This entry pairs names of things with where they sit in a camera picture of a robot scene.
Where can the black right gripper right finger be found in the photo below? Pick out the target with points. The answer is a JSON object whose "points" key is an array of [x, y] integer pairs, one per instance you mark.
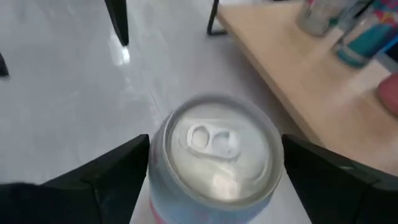
{"points": [[335, 196]]}

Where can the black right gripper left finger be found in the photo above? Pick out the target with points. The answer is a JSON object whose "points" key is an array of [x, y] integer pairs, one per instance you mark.
{"points": [[118, 186]]}

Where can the blue silver Red Bull can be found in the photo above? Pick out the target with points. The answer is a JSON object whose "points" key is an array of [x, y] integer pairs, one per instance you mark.
{"points": [[360, 43]]}

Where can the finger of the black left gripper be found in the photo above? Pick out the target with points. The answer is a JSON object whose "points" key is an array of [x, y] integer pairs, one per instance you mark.
{"points": [[3, 67], [118, 21]]}

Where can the pink white Spindrift can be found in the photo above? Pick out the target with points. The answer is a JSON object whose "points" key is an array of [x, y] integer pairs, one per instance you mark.
{"points": [[217, 155]]}

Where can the silver red soda can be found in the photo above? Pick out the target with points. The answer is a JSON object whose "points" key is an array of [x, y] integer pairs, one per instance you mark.
{"points": [[390, 93]]}

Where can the white Celsius can black lid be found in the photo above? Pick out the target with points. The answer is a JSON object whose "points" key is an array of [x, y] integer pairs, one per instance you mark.
{"points": [[317, 18]]}

